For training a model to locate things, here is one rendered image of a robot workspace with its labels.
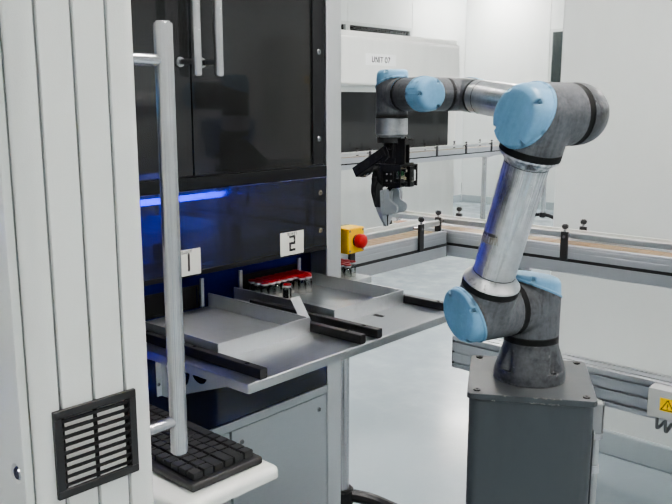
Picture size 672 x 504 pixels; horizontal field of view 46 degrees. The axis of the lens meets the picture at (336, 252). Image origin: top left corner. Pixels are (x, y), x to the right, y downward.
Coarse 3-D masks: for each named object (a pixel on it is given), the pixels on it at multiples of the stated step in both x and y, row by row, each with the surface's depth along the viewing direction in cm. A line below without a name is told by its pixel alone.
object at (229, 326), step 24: (192, 312) 190; (216, 312) 190; (240, 312) 189; (264, 312) 183; (288, 312) 178; (192, 336) 160; (216, 336) 171; (240, 336) 171; (264, 336) 164; (288, 336) 170
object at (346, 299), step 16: (240, 288) 200; (320, 288) 215; (336, 288) 214; (352, 288) 210; (368, 288) 206; (384, 288) 203; (288, 304) 190; (304, 304) 186; (320, 304) 198; (336, 304) 198; (352, 304) 185; (368, 304) 189; (384, 304) 194
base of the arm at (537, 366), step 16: (512, 352) 169; (528, 352) 167; (544, 352) 167; (560, 352) 170; (496, 368) 172; (512, 368) 168; (528, 368) 166; (544, 368) 166; (560, 368) 168; (512, 384) 168; (528, 384) 166; (544, 384) 166; (560, 384) 168
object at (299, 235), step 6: (282, 234) 201; (288, 234) 203; (294, 234) 205; (300, 234) 206; (282, 240) 202; (288, 240) 203; (300, 240) 206; (282, 246) 202; (288, 246) 203; (294, 246) 205; (300, 246) 207; (282, 252) 202; (288, 252) 204; (294, 252) 205; (300, 252) 207
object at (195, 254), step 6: (186, 252) 179; (192, 252) 180; (198, 252) 182; (186, 258) 179; (192, 258) 180; (198, 258) 182; (186, 264) 179; (192, 264) 181; (198, 264) 182; (186, 270) 180; (192, 270) 181; (198, 270) 182
